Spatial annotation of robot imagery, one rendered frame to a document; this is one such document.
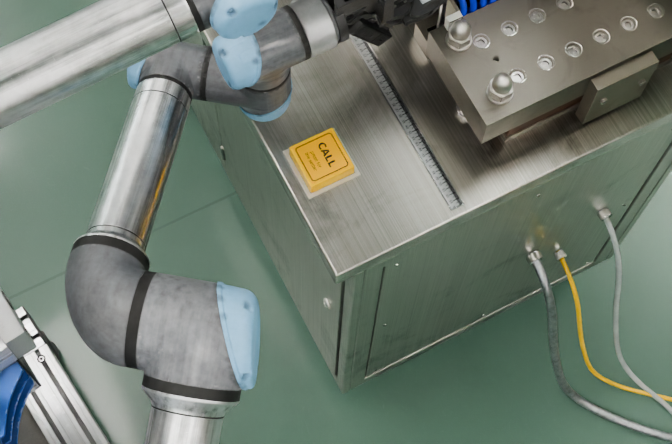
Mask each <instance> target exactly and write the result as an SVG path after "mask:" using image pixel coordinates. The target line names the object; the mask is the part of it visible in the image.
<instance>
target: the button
mask: <svg viewBox="0 0 672 444"><path fill-rule="evenodd" d="M289 152H290V156H291V158H292V160H293V161H294V163H295V165H296V167H297V169H298V171H299V172H300V174H301V176H302V178H303V180H304V182H305V183H306V185H307V187H308V189H309V191H310V192H311V193H313V192H315V191H317V190H319V189H321V188H323V187H325V186H328V185H330V184H332V183H334V182H336V181H338V180H340V179H342V178H345V177H347V176H349V175H351V174H353V173H354V165H353V163H352V161H351V159H350V157H349V156H348V154H347V152H346V150H345V149H344V147H343V145H342V143H341V142H340V140H339V138H338V136H337V134H336V133H335V131H334V129H333V128H330V129H328V130H326V131H323V132H321V133H319V134H317V135H315V136H313V137H310V138H308V139H306V140H304V141H302V142H300V143H298V144H295V145H293V146H291V147H290V148H289Z"/></svg>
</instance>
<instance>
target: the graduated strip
mask: <svg viewBox="0 0 672 444"><path fill-rule="evenodd" d="M349 38H350V40H351V42H352V43H353V45H354V47H355V49H356V50H357V52H358V54H359V55H360V57H361V59H362V60H363V62H364V64H365V66H366V67H367V69H368V71H369V72H370V74H371V76H372V77H373V79H374V81H375V83H376V84H377V86H378V88H379V89H380V91H381V93H382V95H383V96H384V98H385V100H386V101H387V103H388V105H389V106H390V108H391V110H392V112H393V113H394V115H395V117H396V118H397V120H398V122H399V123H400V125H401V127H402V129H403V130H404V132H405V134H406V135H407V137H408V139H409V141H410V142H411V144H412V146H413V147H414V149H415V151H416V152H417V154H418V156H419V158H420V159H421V161H422V163H423V164H424V166H425V168H426V170H427V171H428V173H429V175H430V176H431V178H432V180H433V181H434V183H435V185H436V187H437V188H438V190H439V192H440V193H441V195H442V197H443V198H444V200H445V202H446V204H447V205H448V207H449V209H450V210H451V211H452V210H454V209H456V208H458V207H460V206H462V205H464V203H463V201H462V199H461V198H460V196H459V194H458V193H457V191H456V189H455V188H454V186H453V184H452V182H451V181H450V179H449V177H448V176H447V174H446V172H445V171H444V169H443V167H442V166H441V164H440V162H439V160H438V159H437V157H436V155H435V154H434V152H433V150H432V149H431V147H430V145H429V144H428V142H427V140H426V139H425V137H424V135H423V133H422V132H421V130H420V128H419V127H418V125H417V123H416V122H415V120H414V118H413V117H412V115H411V113H410V112H409V110H408V108H407V106H406V105H405V103H404V101H403V100H402V98H401V96H400V95H399V93H398V91H397V90H396V88H395V86H394V85H393V83H392V81H391V79H390V78H389V76H388V74H387V73H386V71H385V69H384V68H383V66H382V64H381V63H380V61H379V59H378V57H377V56H376V54H375V52H374V51H373V49H372V47H371V46H370V44H369V42H367V41H364V40H362V39H360V38H357V37H355V36H353V35H350V34H349Z"/></svg>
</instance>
